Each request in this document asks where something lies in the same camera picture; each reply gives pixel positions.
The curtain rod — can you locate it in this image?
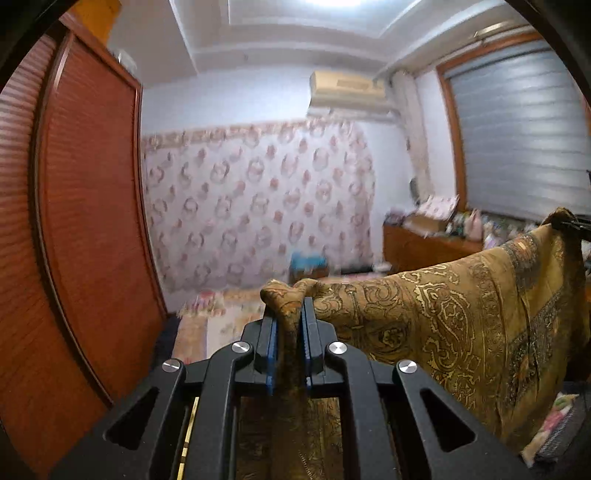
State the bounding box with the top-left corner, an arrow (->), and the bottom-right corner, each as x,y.
473,21 -> 529,44

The grey window blind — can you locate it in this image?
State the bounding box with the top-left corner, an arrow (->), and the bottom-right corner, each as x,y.
448,48 -> 591,222

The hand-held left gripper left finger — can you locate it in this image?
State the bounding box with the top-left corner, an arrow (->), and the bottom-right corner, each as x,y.
51,318 -> 279,480

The white spotted cloth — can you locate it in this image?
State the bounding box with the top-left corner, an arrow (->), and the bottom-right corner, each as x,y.
418,194 -> 460,217

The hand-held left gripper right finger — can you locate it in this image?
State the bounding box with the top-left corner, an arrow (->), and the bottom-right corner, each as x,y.
302,298 -> 533,480

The pale patterned curtain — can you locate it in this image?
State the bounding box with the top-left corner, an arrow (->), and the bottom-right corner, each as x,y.
392,69 -> 437,206

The cardboard box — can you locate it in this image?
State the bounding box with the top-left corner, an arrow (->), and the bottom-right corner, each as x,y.
404,215 -> 451,237

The beige air conditioner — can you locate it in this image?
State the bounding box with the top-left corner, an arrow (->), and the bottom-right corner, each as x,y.
307,70 -> 399,117

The wooden louvered wardrobe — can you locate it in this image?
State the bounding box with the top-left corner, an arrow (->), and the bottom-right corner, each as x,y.
0,11 -> 169,476

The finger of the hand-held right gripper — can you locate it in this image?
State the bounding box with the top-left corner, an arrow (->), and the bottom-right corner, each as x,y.
549,216 -> 591,241

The brown sunflower print shirt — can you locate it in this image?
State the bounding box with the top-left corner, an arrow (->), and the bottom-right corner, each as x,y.
235,208 -> 591,480

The blue box by curtain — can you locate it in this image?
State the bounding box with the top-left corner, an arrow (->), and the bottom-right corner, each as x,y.
288,251 -> 329,280

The wooden sideboard cabinet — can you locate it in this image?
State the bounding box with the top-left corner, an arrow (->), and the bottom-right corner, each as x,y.
382,222 -> 485,275

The ring pattern wall cloth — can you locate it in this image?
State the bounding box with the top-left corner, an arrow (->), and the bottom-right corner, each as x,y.
141,119 -> 376,296

